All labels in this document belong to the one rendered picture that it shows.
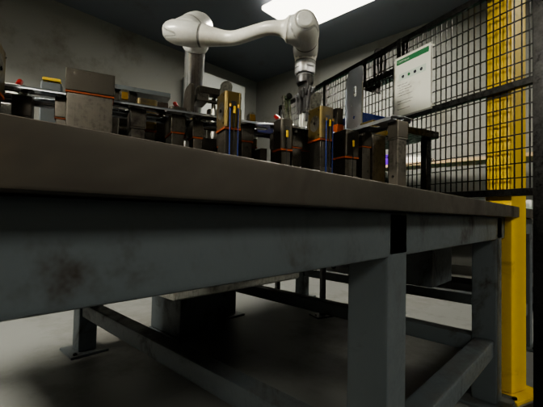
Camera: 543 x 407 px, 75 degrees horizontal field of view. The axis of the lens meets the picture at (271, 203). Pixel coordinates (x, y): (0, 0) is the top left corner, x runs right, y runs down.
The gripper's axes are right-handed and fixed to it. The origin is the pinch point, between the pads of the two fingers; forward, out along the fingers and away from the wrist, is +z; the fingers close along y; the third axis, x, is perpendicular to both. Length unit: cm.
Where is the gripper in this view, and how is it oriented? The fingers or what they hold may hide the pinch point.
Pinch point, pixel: (303, 122)
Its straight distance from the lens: 156.3
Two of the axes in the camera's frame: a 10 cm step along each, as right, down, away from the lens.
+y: 4.6, -0.1, -8.9
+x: 8.9, 0.4, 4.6
